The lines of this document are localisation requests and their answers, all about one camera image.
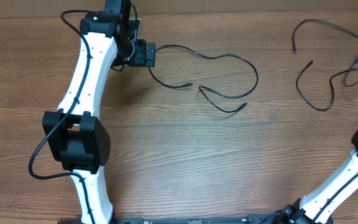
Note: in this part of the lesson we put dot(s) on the black aluminium frame rail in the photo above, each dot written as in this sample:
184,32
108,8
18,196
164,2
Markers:
250,219

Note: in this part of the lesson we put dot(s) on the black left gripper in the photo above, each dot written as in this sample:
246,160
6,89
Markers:
141,60

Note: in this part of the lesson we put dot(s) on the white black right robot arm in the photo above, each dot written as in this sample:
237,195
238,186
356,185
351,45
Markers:
318,205

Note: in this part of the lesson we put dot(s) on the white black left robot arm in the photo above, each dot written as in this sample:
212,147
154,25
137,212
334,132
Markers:
74,132

